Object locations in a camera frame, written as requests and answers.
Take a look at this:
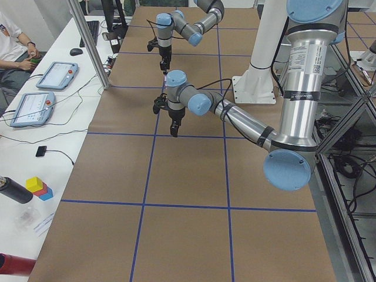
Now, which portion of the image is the small black box device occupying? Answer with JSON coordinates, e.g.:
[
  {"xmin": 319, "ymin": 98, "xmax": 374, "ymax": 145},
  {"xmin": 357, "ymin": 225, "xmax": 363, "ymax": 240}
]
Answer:
[{"xmin": 35, "ymin": 146, "xmax": 47, "ymax": 157}]

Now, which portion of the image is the lower teach pendant tablet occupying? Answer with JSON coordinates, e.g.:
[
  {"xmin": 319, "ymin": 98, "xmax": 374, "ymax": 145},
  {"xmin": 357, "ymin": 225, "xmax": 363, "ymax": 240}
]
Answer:
[{"xmin": 9, "ymin": 92, "xmax": 56, "ymax": 127}]

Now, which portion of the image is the red cylinder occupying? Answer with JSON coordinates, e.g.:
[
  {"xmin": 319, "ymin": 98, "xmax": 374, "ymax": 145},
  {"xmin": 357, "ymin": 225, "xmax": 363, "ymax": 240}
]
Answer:
[{"xmin": 1, "ymin": 253, "xmax": 36, "ymax": 276}]

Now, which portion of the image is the clear plastic bag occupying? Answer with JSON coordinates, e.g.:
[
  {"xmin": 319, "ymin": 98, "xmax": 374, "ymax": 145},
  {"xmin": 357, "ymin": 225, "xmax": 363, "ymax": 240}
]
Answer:
[{"xmin": 14, "ymin": 207, "xmax": 41, "ymax": 233}]

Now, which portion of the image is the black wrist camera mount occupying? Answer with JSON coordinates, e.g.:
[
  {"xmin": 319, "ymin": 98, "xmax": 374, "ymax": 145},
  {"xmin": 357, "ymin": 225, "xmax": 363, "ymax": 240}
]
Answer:
[
  {"xmin": 152, "ymin": 93, "xmax": 168, "ymax": 115},
  {"xmin": 147, "ymin": 37, "xmax": 159, "ymax": 52}
]

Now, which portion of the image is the black keyboard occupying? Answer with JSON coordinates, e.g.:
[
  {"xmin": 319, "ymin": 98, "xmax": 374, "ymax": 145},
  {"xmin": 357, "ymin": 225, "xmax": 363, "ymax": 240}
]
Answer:
[{"xmin": 86, "ymin": 21, "xmax": 100, "ymax": 46}]

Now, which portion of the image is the teach pendant tablet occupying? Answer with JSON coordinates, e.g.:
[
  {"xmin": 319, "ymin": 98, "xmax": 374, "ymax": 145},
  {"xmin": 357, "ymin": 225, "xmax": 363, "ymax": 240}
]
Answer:
[
  {"xmin": 36, "ymin": 62, "xmax": 79, "ymax": 90},
  {"xmin": 9, "ymin": 92, "xmax": 56, "ymax": 127}
]

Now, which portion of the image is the black monitor stand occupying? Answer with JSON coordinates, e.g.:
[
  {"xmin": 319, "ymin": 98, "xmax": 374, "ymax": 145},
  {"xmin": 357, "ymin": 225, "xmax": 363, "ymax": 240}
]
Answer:
[{"xmin": 101, "ymin": 0, "xmax": 128, "ymax": 38}]

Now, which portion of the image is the black computer mouse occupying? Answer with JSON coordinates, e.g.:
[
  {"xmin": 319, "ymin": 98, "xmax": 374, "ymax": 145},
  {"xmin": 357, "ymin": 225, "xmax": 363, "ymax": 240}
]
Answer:
[{"xmin": 69, "ymin": 48, "xmax": 83, "ymax": 56}]

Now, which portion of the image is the aluminium side rail frame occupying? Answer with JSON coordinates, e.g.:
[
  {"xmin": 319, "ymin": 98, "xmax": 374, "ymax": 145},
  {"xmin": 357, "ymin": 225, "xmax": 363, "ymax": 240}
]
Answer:
[{"xmin": 310, "ymin": 38, "xmax": 375, "ymax": 281}]

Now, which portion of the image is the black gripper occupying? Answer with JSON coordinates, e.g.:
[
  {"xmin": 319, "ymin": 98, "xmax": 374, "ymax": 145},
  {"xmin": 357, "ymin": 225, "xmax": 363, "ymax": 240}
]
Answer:
[
  {"xmin": 168, "ymin": 108, "xmax": 186, "ymax": 137},
  {"xmin": 159, "ymin": 45, "xmax": 172, "ymax": 74}
]

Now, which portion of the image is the seated person in white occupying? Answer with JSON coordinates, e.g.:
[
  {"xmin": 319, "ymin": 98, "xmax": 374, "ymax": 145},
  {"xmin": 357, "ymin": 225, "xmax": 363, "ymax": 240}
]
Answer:
[{"xmin": 1, "ymin": 14, "xmax": 41, "ymax": 106}]

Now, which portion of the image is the upper teach pendant tablet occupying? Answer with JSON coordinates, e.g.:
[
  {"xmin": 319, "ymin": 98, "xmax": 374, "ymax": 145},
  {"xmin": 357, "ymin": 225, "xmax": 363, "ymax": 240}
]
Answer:
[{"xmin": 36, "ymin": 62, "xmax": 79, "ymax": 90}]

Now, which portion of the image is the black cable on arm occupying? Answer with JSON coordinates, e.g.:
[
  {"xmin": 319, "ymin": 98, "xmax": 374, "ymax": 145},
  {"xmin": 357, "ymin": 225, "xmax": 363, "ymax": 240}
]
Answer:
[
  {"xmin": 195, "ymin": 78, "xmax": 265, "ymax": 145},
  {"xmin": 146, "ymin": 19, "xmax": 183, "ymax": 45}
]

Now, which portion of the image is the yellow block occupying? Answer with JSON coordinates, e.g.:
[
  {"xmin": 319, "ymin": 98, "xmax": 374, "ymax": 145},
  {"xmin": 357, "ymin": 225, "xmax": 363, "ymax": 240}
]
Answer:
[{"xmin": 26, "ymin": 176, "xmax": 43, "ymax": 193}]

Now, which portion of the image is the aluminium frame post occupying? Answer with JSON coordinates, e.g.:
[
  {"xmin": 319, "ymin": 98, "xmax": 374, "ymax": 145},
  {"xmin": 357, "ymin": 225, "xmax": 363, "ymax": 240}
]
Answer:
[{"xmin": 67, "ymin": 0, "xmax": 109, "ymax": 90}]

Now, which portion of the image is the blue block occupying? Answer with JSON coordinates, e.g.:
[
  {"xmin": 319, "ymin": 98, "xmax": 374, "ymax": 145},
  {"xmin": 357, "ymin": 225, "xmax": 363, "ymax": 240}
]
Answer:
[{"xmin": 38, "ymin": 187, "xmax": 53, "ymax": 201}]

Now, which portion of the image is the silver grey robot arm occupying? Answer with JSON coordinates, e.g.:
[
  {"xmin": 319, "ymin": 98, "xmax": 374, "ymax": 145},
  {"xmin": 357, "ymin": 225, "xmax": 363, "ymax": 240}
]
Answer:
[
  {"xmin": 147, "ymin": 1, "xmax": 224, "ymax": 74},
  {"xmin": 165, "ymin": 1, "xmax": 348, "ymax": 191}
]

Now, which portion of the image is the red block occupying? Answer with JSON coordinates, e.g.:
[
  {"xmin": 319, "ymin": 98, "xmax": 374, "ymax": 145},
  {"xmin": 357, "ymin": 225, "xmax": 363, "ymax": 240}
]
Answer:
[{"xmin": 32, "ymin": 182, "xmax": 48, "ymax": 197}]

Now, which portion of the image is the black cylinder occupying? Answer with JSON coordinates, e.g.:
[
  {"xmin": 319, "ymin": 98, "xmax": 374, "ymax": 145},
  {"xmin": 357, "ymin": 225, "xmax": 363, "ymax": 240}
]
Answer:
[{"xmin": 1, "ymin": 176, "xmax": 33, "ymax": 204}]

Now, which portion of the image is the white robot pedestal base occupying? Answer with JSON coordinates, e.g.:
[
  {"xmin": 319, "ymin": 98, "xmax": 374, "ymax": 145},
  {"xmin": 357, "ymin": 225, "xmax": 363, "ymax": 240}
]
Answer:
[{"xmin": 233, "ymin": 0, "xmax": 287, "ymax": 105}]

